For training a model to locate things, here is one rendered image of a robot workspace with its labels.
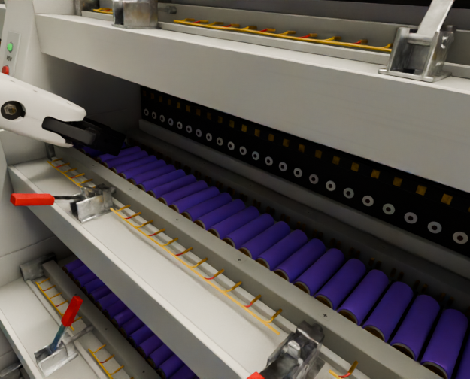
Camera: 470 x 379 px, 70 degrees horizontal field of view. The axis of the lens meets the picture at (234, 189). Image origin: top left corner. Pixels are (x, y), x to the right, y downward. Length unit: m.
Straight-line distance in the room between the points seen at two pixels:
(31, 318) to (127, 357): 0.17
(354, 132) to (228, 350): 0.17
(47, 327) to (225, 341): 0.34
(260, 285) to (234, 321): 0.03
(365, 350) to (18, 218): 0.50
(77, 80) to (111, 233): 0.27
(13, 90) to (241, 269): 0.27
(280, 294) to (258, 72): 0.16
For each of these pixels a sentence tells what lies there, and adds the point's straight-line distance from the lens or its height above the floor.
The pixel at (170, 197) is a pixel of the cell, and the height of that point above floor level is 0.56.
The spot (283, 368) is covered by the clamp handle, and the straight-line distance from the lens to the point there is 0.23.
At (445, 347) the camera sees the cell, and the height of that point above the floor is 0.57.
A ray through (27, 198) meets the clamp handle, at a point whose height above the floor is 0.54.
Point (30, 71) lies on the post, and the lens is 0.54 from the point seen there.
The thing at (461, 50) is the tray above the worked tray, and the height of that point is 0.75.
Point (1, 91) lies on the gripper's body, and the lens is 0.39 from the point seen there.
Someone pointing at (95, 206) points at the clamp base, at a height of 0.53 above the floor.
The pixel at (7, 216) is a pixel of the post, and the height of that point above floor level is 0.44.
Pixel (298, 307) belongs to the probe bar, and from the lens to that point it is 0.27.
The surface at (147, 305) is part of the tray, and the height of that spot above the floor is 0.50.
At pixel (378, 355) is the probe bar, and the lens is 0.26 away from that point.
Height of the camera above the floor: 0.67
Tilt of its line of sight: 12 degrees down
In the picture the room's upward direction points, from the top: 18 degrees clockwise
